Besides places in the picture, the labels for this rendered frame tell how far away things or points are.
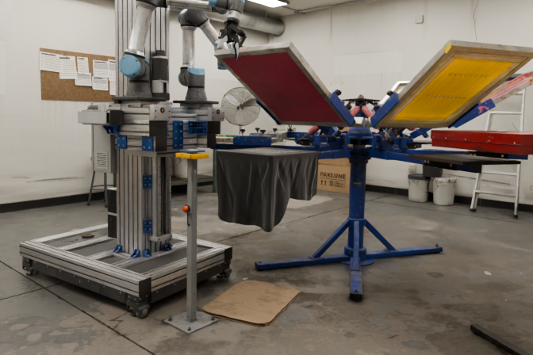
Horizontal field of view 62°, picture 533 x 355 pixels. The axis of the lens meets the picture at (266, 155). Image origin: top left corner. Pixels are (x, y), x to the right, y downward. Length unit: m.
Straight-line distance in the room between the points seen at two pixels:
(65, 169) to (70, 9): 2.01
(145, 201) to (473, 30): 5.16
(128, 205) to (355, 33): 5.36
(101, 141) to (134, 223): 0.60
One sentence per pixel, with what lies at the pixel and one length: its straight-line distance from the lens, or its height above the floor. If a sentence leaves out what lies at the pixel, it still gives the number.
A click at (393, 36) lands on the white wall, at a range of 7.28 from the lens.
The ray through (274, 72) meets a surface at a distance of 2.68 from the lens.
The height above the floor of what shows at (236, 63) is 1.48.
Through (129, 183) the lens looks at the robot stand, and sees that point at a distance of 3.07.
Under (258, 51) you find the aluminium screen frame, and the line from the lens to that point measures 2.56.
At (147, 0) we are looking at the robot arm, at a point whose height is 1.77.
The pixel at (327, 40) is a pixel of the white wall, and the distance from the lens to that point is 7.86.
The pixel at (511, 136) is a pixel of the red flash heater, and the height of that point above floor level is 1.09.
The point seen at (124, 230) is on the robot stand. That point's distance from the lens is 3.18.
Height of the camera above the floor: 1.16
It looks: 5 degrees down
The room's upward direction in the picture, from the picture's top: 1 degrees clockwise
